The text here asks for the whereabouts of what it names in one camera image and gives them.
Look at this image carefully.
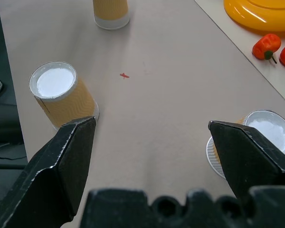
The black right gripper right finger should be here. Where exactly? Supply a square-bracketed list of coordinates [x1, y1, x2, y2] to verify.
[208, 120, 285, 200]

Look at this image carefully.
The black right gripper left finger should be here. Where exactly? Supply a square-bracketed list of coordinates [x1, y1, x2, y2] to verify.
[0, 115, 97, 228]

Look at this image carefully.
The orange ribbed paper cup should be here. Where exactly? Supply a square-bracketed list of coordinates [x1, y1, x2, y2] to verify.
[92, 0, 130, 30]
[28, 61, 100, 132]
[206, 109, 285, 180]

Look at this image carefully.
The red toy pepper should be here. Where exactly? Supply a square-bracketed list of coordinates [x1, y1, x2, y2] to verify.
[252, 33, 282, 64]

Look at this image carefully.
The yellow plastic plate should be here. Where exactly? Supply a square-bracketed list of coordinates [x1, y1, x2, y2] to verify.
[223, 0, 285, 32]

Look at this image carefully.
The black cable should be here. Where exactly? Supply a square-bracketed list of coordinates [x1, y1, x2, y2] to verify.
[0, 142, 29, 161]

